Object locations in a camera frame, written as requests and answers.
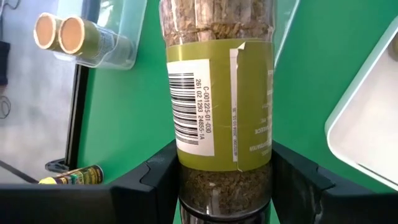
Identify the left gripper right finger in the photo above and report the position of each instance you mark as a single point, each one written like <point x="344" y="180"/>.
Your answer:
<point x="311" y="202"/>

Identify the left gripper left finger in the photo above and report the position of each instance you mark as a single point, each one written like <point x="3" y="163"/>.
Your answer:
<point x="149" y="196"/>

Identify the yellow-lid can green-lettered label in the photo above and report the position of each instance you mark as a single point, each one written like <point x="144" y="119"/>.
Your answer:
<point x="77" y="175"/>

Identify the white plastic bin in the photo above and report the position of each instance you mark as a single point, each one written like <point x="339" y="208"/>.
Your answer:
<point x="367" y="130"/>

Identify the black-lid green-label herb jar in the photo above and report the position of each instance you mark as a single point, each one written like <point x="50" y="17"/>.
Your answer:
<point x="217" y="109"/>

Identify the tan-lid spice jar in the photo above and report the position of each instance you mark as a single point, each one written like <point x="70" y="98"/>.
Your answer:
<point x="46" y="31"/>
<point x="74" y="35"/>

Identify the green table mat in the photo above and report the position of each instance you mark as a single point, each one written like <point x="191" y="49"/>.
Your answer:
<point x="130" y="109"/>

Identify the black clamp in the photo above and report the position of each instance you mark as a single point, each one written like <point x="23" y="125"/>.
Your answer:
<point x="56" y="165"/>

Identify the black table border frame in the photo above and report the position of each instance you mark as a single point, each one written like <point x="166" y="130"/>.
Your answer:
<point x="76" y="118"/>

